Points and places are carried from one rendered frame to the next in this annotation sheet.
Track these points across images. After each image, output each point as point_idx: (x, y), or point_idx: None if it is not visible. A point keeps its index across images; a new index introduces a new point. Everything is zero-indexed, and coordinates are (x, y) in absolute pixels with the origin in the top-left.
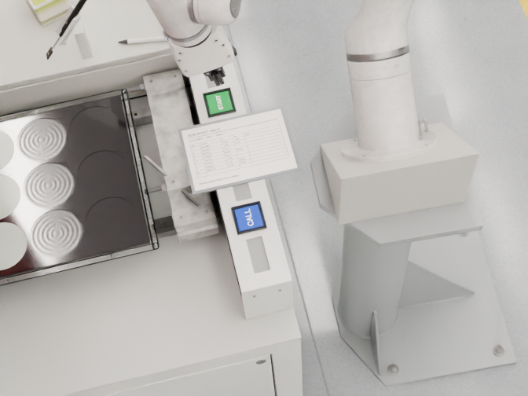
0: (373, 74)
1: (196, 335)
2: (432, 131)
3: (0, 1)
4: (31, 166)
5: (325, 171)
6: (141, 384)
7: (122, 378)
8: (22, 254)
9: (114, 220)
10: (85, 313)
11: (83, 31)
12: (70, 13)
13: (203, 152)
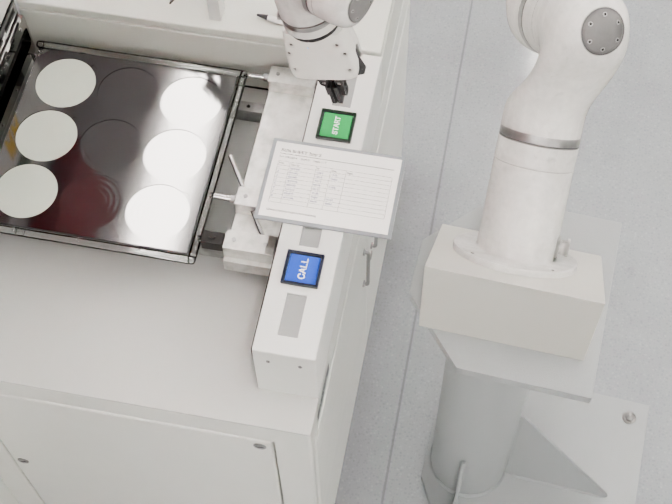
0: (518, 158)
1: (193, 382)
2: (579, 260)
3: None
4: (101, 116)
5: None
6: (112, 411)
7: (90, 393)
8: (43, 209)
9: (160, 212)
10: (86, 304)
11: None
12: None
13: (289, 175)
